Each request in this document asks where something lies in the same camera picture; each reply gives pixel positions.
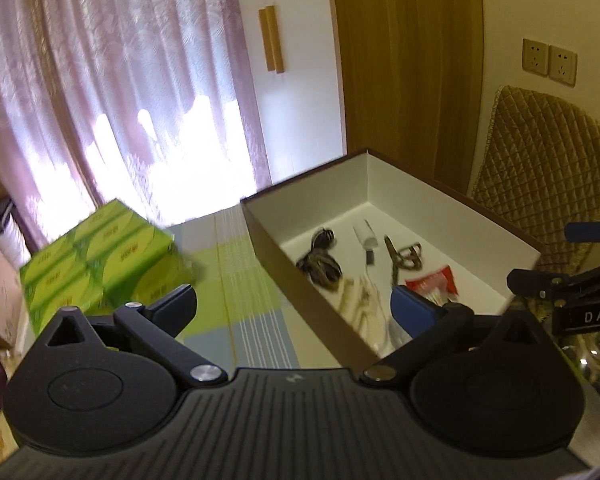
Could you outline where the white ribbed plastic case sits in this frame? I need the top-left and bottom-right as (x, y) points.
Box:
(352, 219), (379, 252)

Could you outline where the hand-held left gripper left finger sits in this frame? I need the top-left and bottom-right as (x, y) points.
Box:
(40, 284), (228, 389)

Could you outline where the leopard print hair claw clip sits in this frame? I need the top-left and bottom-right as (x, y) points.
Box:
(384, 235), (424, 281)

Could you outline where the black cable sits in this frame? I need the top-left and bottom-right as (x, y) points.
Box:
(310, 227), (337, 252)

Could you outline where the chair with quilted cover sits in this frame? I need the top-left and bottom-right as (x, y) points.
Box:
(467, 85), (600, 281)

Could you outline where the brown cardboard shoe box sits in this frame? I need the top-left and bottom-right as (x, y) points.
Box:
(240, 147), (546, 361)

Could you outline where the wooden door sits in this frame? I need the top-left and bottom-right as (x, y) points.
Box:
(328, 0), (483, 196)

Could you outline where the pink sheer curtain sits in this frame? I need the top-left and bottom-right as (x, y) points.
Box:
(0, 0), (273, 256)

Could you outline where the brown hair scrunchie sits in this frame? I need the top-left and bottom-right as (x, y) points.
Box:
(295, 250), (343, 289)

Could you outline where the wall socket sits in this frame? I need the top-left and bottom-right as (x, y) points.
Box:
(549, 46), (578, 87)
(522, 37), (550, 77)

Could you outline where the wooden wall handle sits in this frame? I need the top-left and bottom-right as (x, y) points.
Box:
(258, 5), (285, 75)

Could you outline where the plaid tablecloth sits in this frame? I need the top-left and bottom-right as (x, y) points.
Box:
(167, 207), (303, 368)

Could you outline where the red packet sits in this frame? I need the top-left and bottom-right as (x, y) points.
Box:
(405, 266), (456, 297)

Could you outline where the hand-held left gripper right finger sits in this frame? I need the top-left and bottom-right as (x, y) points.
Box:
(360, 285), (551, 387)

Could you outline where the green tissue multipack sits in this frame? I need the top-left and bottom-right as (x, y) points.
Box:
(20, 199), (197, 336)

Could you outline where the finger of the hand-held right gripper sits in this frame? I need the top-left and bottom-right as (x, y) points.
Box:
(565, 219), (600, 246)
(507, 259), (600, 307)

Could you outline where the white toothbrush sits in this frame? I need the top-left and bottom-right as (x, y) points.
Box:
(362, 252), (390, 356)

